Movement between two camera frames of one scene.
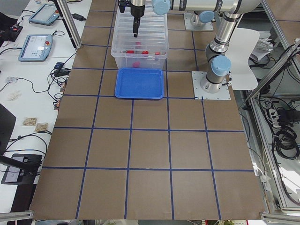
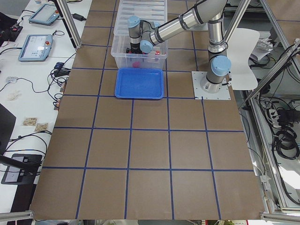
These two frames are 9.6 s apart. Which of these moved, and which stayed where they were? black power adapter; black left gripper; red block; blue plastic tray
Moved: black left gripper
Stayed: red block; black power adapter; blue plastic tray
